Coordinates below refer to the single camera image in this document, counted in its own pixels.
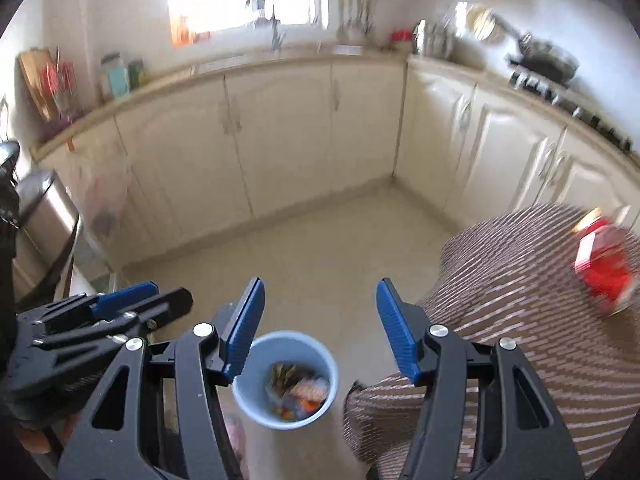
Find red crumpled packet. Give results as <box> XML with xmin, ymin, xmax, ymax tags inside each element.
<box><xmin>572</xmin><ymin>207</ymin><xmax>633</xmax><ymax>317</ymax></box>

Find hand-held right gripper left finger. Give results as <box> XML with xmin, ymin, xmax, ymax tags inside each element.
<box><xmin>57</xmin><ymin>276</ymin><xmax>266</xmax><ymax>480</ymax></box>

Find cream colander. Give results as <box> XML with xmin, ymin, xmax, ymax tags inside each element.
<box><xmin>465</xmin><ymin>5</ymin><xmax>501</xmax><ymax>43</ymax></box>

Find red wire rack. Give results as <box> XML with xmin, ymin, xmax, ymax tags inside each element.
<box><xmin>42</xmin><ymin>60</ymin><xmax>78</xmax><ymax>116</ymax></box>

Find stainless steel pedal bin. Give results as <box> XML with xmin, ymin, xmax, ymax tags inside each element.
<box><xmin>15</xmin><ymin>170</ymin><xmax>81</xmax><ymax>271</ymax></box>

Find hanging kitchen utensils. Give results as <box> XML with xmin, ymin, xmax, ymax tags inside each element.
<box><xmin>337</xmin><ymin>0</ymin><xmax>381</xmax><ymax>43</ymax></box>

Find brown polka-dot tablecloth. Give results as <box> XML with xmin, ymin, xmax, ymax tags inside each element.
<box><xmin>342</xmin><ymin>202</ymin><xmax>640</xmax><ymax>480</ymax></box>

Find teal jar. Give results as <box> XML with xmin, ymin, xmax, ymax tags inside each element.
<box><xmin>100</xmin><ymin>52</ymin><xmax>131</xmax><ymax>101</ymax></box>

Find pink slipper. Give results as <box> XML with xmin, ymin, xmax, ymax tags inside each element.
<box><xmin>222</xmin><ymin>412</ymin><xmax>251</xmax><ymax>480</ymax></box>

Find hanging clear plastic bag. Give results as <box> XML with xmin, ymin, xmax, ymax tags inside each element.
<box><xmin>75</xmin><ymin>150</ymin><xmax>131</xmax><ymax>241</ymax></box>

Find steel faucet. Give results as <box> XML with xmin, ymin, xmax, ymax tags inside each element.
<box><xmin>247</xmin><ymin>0</ymin><xmax>288</xmax><ymax>53</ymax></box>

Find cream base cabinets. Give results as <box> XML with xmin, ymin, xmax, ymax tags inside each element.
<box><xmin>30</xmin><ymin>52</ymin><xmax>640</xmax><ymax>261</ymax></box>

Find blue plastic bin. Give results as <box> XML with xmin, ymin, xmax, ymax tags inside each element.
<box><xmin>231</xmin><ymin>330</ymin><xmax>339</xmax><ymax>429</ymax></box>

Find orange window ornament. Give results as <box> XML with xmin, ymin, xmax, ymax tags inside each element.
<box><xmin>170</xmin><ymin>15</ymin><xmax>193</xmax><ymax>46</ymax></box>

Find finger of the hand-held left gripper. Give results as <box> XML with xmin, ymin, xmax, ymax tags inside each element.
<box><xmin>95</xmin><ymin>282</ymin><xmax>160</xmax><ymax>313</ymax></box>
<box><xmin>135</xmin><ymin>287</ymin><xmax>194</xmax><ymax>331</ymax></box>

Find wooden cutting board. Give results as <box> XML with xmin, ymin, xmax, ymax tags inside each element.
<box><xmin>17</xmin><ymin>49</ymin><xmax>58</xmax><ymax>121</ymax></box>

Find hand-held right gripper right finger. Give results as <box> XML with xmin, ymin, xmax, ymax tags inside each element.
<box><xmin>376</xmin><ymin>277</ymin><xmax>586</xmax><ymax>480</ymax></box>

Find wok with glass lid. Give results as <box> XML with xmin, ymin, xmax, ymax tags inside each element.
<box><xmin>505</xmin><ymin>30</ymin><xmax>581</xmax><ymax>86</ymax></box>

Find steel steamer pot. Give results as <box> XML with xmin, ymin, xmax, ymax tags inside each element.
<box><xmin>412</xmin><ymin>17</ymin><xmax>456</xmax><ymax>58</ymax></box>

